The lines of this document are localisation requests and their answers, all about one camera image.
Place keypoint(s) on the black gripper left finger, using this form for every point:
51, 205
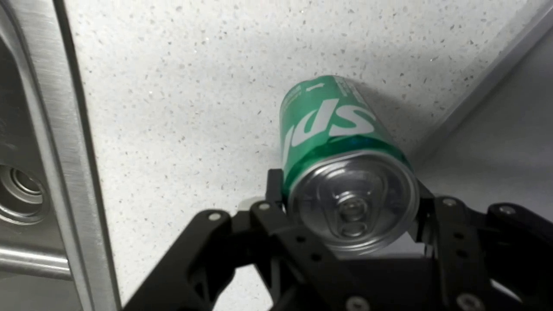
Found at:
217, 260

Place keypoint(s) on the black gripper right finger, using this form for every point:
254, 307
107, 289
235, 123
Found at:
489, 260

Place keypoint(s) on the green Sprite soda can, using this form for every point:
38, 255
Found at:
333, 149

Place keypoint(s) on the grey plastic serving tray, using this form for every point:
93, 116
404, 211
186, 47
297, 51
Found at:
501, 144

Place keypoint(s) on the stainless steel double sink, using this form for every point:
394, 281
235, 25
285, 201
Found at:
39, 144

